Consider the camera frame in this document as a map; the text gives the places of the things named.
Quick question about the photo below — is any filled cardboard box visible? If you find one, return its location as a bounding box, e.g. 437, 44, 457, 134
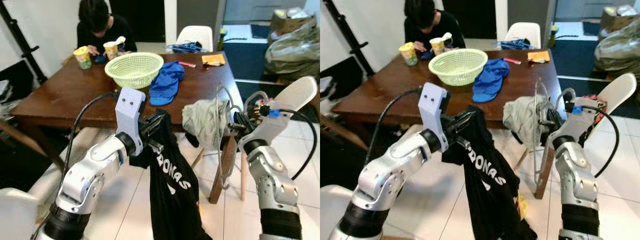
270, 7, 320, 36
600, 5, 640, 31

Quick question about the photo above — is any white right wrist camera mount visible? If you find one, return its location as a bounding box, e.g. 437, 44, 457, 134
547, 107, 596, 148
239, 111, 296, 151

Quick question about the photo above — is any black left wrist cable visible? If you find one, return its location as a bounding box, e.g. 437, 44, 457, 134
62, 90, 121, 201
365, 87, 423, 166

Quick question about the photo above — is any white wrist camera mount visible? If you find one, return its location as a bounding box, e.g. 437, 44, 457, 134
239, 111, 296, 151
417, 82, 451, 151
547, 107, 596, 148
115, 87, 147, 143

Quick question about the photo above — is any green plastic basket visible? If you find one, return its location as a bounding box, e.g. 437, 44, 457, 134
104, 52, 165, 90
428, 48, 489, 87

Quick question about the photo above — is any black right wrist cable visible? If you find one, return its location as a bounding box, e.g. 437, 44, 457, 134
580, 104, 621, 178
277, 107, 319, 181

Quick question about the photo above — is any white chair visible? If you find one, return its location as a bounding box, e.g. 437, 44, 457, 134
176, 25, 214, 53
515, 72, 637, 173
504, 22, 542, 50
192, 76, 319, 201

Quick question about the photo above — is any black shirt white lettering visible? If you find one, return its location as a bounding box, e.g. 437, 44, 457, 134
130, 107, 213, 240
440, 105, 538, 240

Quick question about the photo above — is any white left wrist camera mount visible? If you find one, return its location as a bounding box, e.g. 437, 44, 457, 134
115, 87, 147, 143
417, 82, 451, 151

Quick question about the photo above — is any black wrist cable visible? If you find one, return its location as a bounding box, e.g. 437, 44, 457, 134
365, 87, 423, 166
277, 107, 319, 181
62, 90, 121, 201
580, 104, 621, 178

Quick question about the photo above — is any grey green underwear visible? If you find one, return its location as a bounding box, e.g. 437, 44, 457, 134
502, 96, 548, 146
181, 98, 232, 151

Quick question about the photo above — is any grey drawer cabinet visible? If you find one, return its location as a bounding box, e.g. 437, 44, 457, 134
555, 0, 606, 21
225, 0, 281, 23

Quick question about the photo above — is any dark floor mat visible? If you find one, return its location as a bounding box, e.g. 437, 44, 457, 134
222, 40, 281, 83
552, 37, 606, 78

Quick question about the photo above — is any person in black shirt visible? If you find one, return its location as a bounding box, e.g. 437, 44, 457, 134
76, 0, 138, 56
402, 0, 467, 53

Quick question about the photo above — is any yellow instant noodle cup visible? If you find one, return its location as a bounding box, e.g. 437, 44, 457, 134
430, 32, 453, 57
103, 36, 126, 61

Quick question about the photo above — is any blue cloth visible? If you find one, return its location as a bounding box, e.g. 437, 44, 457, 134
148, 61, 186, 107
472, 58, 511, 103

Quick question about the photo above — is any orange packet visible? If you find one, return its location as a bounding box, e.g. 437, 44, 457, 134
201, 52, 227, 67
527, 50, 551, 64

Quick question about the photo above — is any black metal pole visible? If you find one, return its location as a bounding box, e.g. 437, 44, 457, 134
0, 0, 48, 86
325, 0, 376, 76

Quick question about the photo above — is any green instant noodle cup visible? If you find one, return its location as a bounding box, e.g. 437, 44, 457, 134
398, 42, 418, 67
73, 46, 93, 70

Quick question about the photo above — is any black red printed garment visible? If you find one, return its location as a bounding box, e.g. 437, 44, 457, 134
582, 95, 608, 146
245, 97, 273, 118

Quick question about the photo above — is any yellow garment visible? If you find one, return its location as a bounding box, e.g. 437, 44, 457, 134
516, 194, 529, 223

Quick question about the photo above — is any grey green plastic bag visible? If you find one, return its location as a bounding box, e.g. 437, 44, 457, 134
264, 20, 320, 81
594, 17, 640, 81

